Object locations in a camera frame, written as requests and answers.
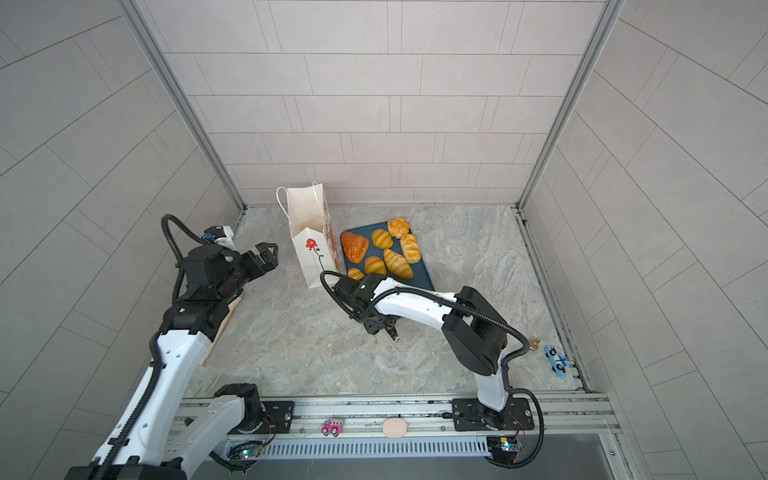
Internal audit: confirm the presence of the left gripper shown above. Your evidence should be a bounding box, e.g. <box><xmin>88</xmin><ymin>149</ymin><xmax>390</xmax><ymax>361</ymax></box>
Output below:
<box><xmin>213</xmin><ymin>240</ymin><xmax>277</xmax><ymax>305</ymax></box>

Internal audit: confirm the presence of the striped long bread front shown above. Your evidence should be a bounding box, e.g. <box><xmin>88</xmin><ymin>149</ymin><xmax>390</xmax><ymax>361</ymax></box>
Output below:
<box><xmin>347</xmin><ymin>268</ymin><xmax>365</xmax><ymax>280</ymax></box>

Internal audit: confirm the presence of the white paper gift bag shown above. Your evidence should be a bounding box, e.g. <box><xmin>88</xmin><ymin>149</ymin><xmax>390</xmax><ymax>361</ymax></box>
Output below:
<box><xmin>275</xmin><ymin>182</ymin><xmax>340</xmax><ymax>289</ymax></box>

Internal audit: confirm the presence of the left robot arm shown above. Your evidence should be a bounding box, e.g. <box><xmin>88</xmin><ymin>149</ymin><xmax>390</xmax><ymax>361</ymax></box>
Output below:
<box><xmin>66</xmin><ymin>242</ymin><xmax>278</xmax><ymax>479</ymax></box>

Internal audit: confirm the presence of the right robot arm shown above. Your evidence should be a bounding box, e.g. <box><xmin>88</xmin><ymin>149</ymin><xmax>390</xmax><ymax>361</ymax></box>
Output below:
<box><xmin>320</xmin><ymin>270</ymin><xmax>530</xmax><ymax>430</ymax></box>

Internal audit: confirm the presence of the red-brown triangular bread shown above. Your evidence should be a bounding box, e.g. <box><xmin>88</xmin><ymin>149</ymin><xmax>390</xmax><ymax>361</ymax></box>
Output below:
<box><xmin>340</xmin><ymin>231</ymin><xmax>370</xmax><ymax>264</ymax></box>

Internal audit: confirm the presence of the croissant bread centre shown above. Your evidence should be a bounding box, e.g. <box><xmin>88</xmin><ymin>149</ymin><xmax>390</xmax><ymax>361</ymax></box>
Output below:
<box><xmin>383</xmin><ymin>249</ymin><xmax>414</xmax><ymax>279</ymax></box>

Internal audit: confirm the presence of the striped bread right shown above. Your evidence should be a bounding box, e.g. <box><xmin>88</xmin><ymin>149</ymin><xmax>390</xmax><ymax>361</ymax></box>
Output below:
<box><xmin>400</xmin><ymin>233</ymin><xmax>422</xmax><ymax>264</ymax></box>

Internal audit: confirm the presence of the round flower bread top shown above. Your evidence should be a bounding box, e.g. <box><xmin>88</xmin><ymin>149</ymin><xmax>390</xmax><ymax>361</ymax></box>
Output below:
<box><xmin>387</xmin><ymin>217</ymin><xmax>410</xmax><ymax>239</ymax></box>

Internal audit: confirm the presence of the small striped bun middle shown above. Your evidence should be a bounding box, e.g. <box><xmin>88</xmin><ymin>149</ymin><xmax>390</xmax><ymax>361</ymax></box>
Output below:
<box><xmin>364</xmin><ymin>256</ymin><xmax>387</xmax><ymax>275</ymax></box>

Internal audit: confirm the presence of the small striped bun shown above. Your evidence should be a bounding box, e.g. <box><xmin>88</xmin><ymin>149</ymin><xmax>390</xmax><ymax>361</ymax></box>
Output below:
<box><xmin>364</xmin><ymin>256</ymin><xmax>387</xmax><ymax>275</ymax></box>
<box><xmin>371</xmin><ymin>229</ymin><xmax>394</xmax><ymax>250</ymax></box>

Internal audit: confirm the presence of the teal tray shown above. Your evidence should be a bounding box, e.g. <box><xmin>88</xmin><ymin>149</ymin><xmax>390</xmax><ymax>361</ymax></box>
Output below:
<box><xmin>339</xmin><ymin>217</ymin><xmax>434</xmax><ymax>290</ymax></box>

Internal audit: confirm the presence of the small striped bun upper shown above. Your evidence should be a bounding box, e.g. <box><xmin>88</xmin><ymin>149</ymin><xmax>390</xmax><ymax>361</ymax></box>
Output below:
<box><xmin>371</xmin><ymin>229</ymin><xmax>394</xmax><ymax>250</ymax></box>

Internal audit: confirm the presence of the pink toy car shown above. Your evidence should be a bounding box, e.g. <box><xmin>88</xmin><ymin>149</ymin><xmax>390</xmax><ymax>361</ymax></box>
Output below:
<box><xmin>321</xmin><ymin>418</ymin><xmax>344</xmax><ymax>437</ymax></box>

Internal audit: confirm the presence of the pink oval eraser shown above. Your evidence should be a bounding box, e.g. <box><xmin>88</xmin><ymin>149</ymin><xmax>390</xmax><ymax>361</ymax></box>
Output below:
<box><xmin>382</xmin><ymin>417</ymin><xmax>408</xmax><ymax>439</ymax></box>

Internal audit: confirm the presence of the left circuit board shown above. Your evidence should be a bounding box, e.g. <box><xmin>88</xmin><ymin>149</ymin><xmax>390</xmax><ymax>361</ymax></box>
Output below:
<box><xmin>228</xmin><ymin>441</ymin><xmax>263</xmax><ymax>461</ymax></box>

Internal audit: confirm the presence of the circuit board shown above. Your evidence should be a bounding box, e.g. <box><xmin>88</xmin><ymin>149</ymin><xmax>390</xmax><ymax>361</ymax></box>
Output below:
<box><xmin>486</xmin><ymin>437</ymin><xmax>523</xmax><ymax>464</ymax></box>
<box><xmin>228</xmin><ymin>441</ymin><xmax>263</xmax><ymax>461</ymax></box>

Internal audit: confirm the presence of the right circuit board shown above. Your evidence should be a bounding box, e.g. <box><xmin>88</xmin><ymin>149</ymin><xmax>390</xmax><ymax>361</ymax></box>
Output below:
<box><xmin>486</xmin><ymin>437</ymin><xmax>523</xmax><ymax>464</ymax></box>

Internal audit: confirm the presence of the blue toy car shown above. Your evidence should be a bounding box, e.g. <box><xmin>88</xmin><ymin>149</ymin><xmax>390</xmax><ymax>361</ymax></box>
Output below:
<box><xmin>545</xmin><ymin>345</ymin><xmax>568</xmax><ymax>378</ymax></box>

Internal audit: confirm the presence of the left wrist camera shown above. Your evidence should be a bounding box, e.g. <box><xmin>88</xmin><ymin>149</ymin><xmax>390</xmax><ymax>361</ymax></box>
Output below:
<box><xmin>203</xmin><ymin>226</ymin><xmax>236</xmax><ymax>250</ymax></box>

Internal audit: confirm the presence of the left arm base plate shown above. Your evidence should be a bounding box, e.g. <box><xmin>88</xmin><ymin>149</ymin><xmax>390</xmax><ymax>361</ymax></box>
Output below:
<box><xmin>232</xmin><ymin>401</ymin><xmax>295</xmax><ymax>435</ymax></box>

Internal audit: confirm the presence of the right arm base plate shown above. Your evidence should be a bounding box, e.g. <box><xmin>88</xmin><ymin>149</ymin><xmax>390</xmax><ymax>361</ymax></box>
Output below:
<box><xmin>443</xmin><ymin>397</ymin><xmax>535</xmax><ymax>431</ymax></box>

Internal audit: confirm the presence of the aluminium rail frame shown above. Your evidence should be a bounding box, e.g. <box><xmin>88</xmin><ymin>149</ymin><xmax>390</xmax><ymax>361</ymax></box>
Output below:
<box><xmin>116</xmin><ymin>392</ymin><xmax>622</xmax><ymax>460</ymax></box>

